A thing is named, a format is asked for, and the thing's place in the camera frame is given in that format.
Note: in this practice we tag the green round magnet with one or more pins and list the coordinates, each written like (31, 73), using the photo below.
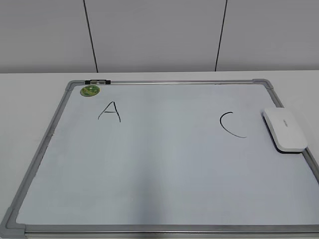
(89, 91)

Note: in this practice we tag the white board eraser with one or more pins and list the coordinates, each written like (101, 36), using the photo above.
(285, 130)

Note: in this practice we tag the white board with grey frame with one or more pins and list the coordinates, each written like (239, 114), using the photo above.
(184, 158)

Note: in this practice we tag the black silver hanging clip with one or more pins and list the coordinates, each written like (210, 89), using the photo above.
(97, 82)

